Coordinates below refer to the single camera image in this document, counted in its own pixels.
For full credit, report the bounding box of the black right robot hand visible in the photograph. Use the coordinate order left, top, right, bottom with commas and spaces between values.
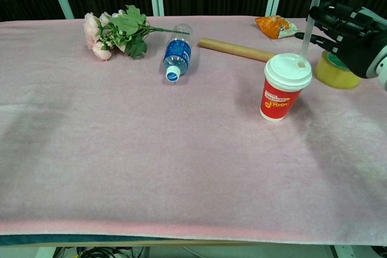
294, 1, 387, 91

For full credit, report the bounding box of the translucent white straw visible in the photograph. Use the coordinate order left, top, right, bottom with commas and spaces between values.
298, 0, 324, 68

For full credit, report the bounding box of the red paper cup white lid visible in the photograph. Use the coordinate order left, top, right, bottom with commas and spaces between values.
259, 53, 313, 122

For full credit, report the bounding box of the yellow packing tape roll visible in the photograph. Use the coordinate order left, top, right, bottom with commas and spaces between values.
313, 51, 363, 90

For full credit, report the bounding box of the orange snack packet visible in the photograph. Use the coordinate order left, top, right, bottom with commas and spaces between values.
255, 15, 299, 40

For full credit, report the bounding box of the brown cardboard tube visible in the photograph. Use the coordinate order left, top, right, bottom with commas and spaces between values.
198, 37, 278, 62

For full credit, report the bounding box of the clear bottle blue label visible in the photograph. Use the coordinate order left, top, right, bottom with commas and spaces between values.
163, 23, 194, 83

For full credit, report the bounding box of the pink table cloth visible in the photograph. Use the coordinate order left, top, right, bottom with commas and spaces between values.
0, 15, 387, 247

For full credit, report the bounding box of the pink artificial flower bouquet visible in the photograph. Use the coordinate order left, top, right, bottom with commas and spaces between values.
83, 4, 190, 61

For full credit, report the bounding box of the black floor cable bundle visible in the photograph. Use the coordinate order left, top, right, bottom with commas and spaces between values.
57, 246, 146, 258

